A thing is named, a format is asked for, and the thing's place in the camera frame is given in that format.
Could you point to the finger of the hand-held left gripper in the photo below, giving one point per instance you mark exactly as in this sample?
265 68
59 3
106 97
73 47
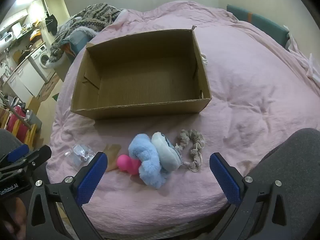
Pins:
37 158
17 152

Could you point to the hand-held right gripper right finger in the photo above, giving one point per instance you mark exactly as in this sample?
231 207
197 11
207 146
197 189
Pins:
225 180

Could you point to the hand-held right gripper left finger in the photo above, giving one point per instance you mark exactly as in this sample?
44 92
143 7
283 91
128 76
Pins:
91 177

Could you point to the beige tube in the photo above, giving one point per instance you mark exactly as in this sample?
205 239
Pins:
112 152

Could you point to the pink rubber toy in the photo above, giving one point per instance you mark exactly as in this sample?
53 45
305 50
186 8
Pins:
125 163

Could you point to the beige lace scrunchie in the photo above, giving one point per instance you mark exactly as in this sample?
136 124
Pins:
196 155

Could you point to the blue fluffy plush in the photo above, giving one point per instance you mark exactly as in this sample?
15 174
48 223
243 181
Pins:
147 162

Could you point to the light blue plush toy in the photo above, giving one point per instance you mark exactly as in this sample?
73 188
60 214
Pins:
162 147

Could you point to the brown cardboard box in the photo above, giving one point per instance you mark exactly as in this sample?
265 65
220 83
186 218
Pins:
150 80

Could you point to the person's left leg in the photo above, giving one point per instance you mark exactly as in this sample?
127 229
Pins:
7 137

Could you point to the red suitcase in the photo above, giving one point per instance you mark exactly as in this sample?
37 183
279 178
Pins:
20 127

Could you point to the green floor mat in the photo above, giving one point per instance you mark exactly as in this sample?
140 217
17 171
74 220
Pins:
55 96

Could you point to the white kitchen cabinet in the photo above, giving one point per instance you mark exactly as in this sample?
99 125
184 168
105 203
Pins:
22 80

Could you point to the pink bed blanket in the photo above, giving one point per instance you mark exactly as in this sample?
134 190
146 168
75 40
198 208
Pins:
250 92

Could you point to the white washing machine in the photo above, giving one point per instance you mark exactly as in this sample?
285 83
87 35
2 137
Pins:
41 55

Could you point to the white microwave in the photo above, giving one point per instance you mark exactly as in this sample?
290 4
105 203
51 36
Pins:
7 36

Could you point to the small white cloth piece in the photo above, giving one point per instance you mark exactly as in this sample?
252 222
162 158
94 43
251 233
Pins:
204 58

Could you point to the light blue fleece cloth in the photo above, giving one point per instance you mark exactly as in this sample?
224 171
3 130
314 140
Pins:
82 33

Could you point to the dark hanging garment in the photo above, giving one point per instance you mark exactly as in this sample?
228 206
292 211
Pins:
51 22

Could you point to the teal headboard cushion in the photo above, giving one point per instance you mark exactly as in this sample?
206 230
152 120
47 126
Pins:
262 22

